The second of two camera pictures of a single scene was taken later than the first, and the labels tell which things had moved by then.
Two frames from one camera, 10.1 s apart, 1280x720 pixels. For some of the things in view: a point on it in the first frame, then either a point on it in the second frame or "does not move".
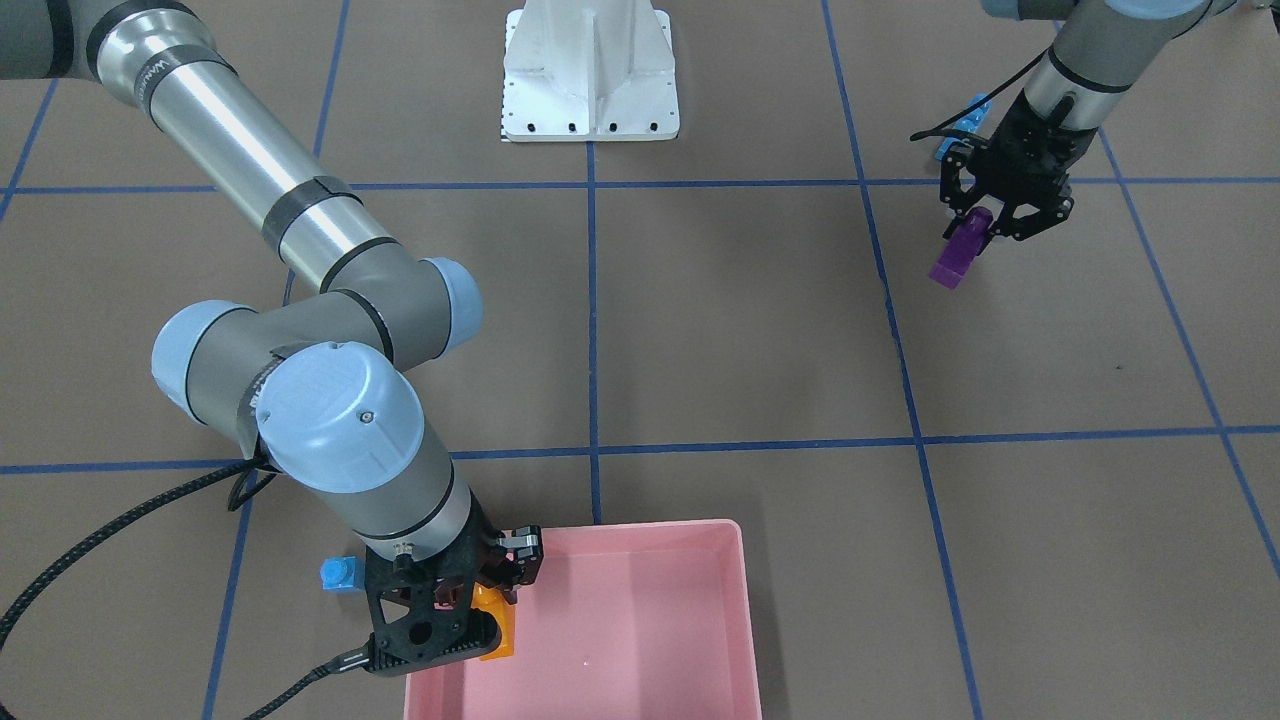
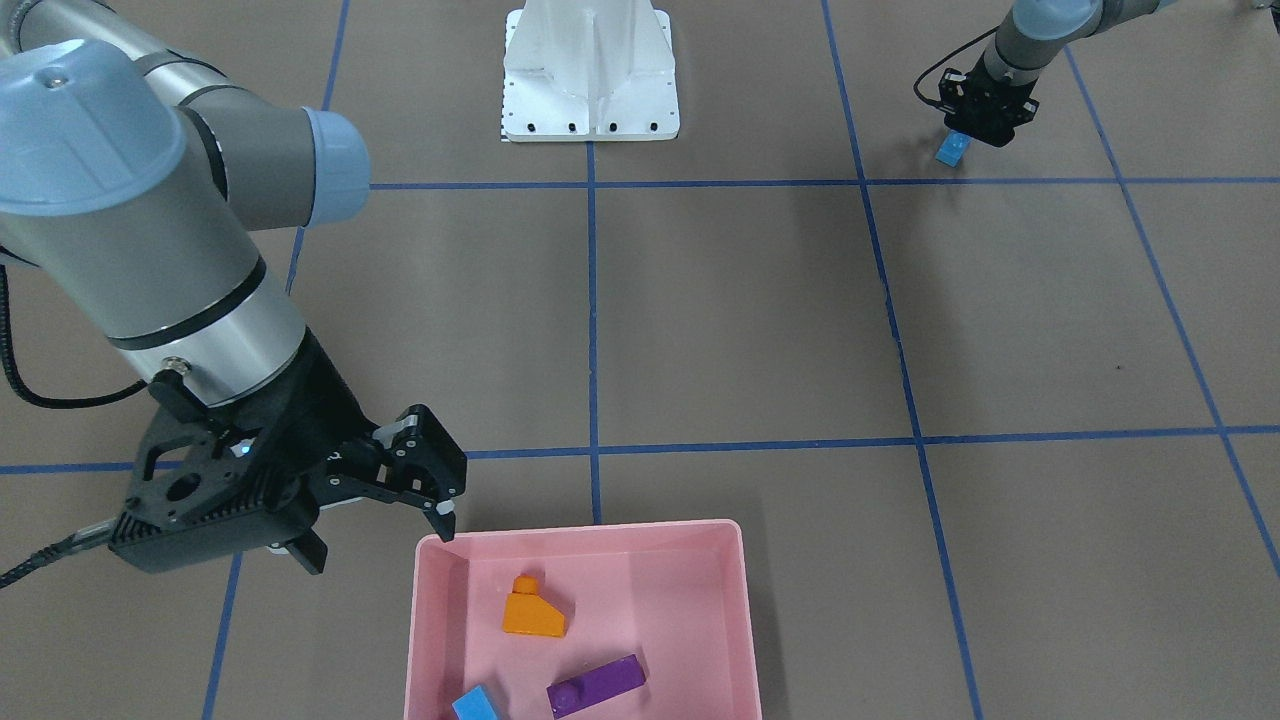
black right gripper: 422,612 -> 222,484
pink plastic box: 631,621 does not move
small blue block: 343,573 -> 474,706
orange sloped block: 492,601 -> 527,612
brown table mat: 1053,494 does not move
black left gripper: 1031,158 -> 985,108
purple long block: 962,248 -> 590,687
